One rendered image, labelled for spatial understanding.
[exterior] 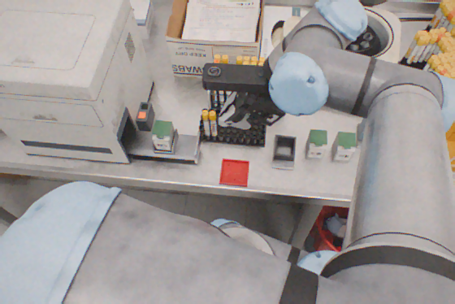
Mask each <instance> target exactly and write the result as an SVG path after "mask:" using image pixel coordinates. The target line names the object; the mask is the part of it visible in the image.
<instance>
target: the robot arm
mask: <svg viewBox="0 0 455 304"><path fill-rule="evenodd" d="M366 26H367V16H366V11H365V10H364V8H363V6H362V4H361V3H360V2H359V1H358V0H320V1H317V2H316V3H315V4H314V6H313V7H312V8H311V10H310V11H309V12H308V13H307V14H306V15H305V16H304V17H303V18H302V19H301V20H300V21H299V23H298V24H297V25H296V26H295V27H294V28H293V29H292V30H291V31H290V32H289V33H288V35H287V36H286V37H284V39H283V40H282V41H280V42H279V44H278V45H277V46H276V47H275V48H274V49H273V50H272V51H271V53H270V55H269V56H268V57H267V58H266V59H265V61H264V63H263V65H251V64H224V63H206V64H205V65H204V67H203V71H202V87H203V89H204V90H209V91H222V92H231V93H230V94H229V97H228V100H227V101H226V102H225V105H224V106H223V109H222V110H221V111H220V115H219V125H220V126H223V127H227V126H232V127H234V128H243V129H248V128H251V125H250V124H249V123H248V121H247V119H248V118H249V115H253V116H254V117H256V118H258V119H261V120H262V121H261V123H262V124H265V125H267V126H271V125H272V124H275V122H277V121H278V120H279V119H281V118H282V117H284V115H286V113H287V114H289V115H295V116H301V115H313V114H315V113H316V112H317V111H318V110H320V109H321V106H325V107H328V108H331V109H333V110H338V111H342V112H344V113H347V114H350V115H356V116H359V117H362V118H363V119H366V127H365V131H364V135H363V138H362V148H361V152H360V156H359V160H358V164H357V174H356V177H355V181H354V185H353V195H352V198H351V202H350V206H349V213H348V219H347V224H346V228H345V231H344V241H343V245H342V248H341V252H334V251H330V250H323V251H319V252H313V253H309V252H306V251H304V250H301V249H298V248H297V247H293V246H292V245H289V244H287V243H285V242H282V241H279V240H276V239H275V238H271V237H269V236H266V235H265V234H262V233H259V232H256V231H254V230H252V229H248V228H246V227H244V226H242V225H240V224H238V223H237V222H235V221H233V220H226V219H216V220H214V221H213V222H211V224H210V223H207V222H206V221H204V220H202V219H195V218H193V217H189V216H186V215H177V214H174V213H171V212H170V211H164V210H161V209H160V208H157V207H156V206H151V205H149V204H147V203H145V202H141V201H139V200H137V199H135V198H133V197H129V196H128V195H125V194H124V193H122V189H121V188H116V187H114V188H110V189H109V188H106V187H103V186H101V185H98V184H96V183H91V182H87V181H79V182H74V183H68V184H65V185H63V186H61V187H59V188H56V189H54V190H52V191H51V192H48V193H47V194H46V195H45V196H43V197H42V198H40V199H38V201H37V202H34V203H33V205H32V206H30V207H29V209H28V210H27V211H26V212H25V213H24V215H22V216H21V217H20V219H17V220H16V221H15V222H14V223H13V224H11V226H10V227H9V228H8V229H7V230H6V231H5V233H3V234H2V237H1V238H0V304H455V186H454V182H453V171H452V167H451V163H450V159H449V152H448V144H447V140H446V136H445V133H446V132H447V131H448V130H449V128H450V127H451V126H452V124H453V121H454V120H455V80H454V79H453V78H448V77H445V76H442V75H440V74H439V73H437V72H433V71H424V70H421V69H415V68H412V67H407V66H405V65H402V64H396V63H391V62H389V61H385V60H380V59H375V58H372V57H369V56H366V55H361V54H356V53H353V52H351V51H347V50H345V48H346V46H348V44H349V43H351V42H352V41H356V40H357V37H358V36H359V35H360V34H361V33H362V32H363V31H364V30H365V29H366ZM279 109H280V110H279ZM274 115H277V116H279V117H278V118H277V119H275V120H274V121H273V122H271V121H269V120H267V119H272V118H273V117H274Z"/></svg>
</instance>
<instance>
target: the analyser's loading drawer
mask: <svg viewBox="0 0 455 304"><path fill-rule="evenodd" d="M152 137H153V136H152V132H146V131H138V130H129V129H124V130H123V133H122V137H121V138H120V141H121V142H122V144H123V146H124V149H125V151H127V153H128V154H134V155H142V156H156V157H164V158H172V159H186V160H195V163H197V161H198V156H199V152H200V149H201V144H202V136H201V132H197V136H193V135H184V134H179V133H178V131H177V128H176V129H175V136H174V138H173V142H172V145H171V151H157V150H156V148H155V146H154V143H153V141H152Z"/></svg>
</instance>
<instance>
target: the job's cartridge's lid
mask: <svg viewBox="0 0 455 304"><path fill-rule="evenodd" d="M171 124H172V122H171V121H165V120H156V121H155V124H154V128H153V132H152V134H154V135H156V137H164V136H169V135H170V129H171Z"/></svg>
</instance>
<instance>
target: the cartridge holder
mask: <svg viewBox="0 0 455 304"><path fill-rule="evenodd" d="M296 142H297V138H296V137H290V136H285V135H278V134H276V135H275V144H274V150H273V156H272V162H271V167H274V168H279V169H291V170H293V168H294V160H295V151H296Z"/></svg>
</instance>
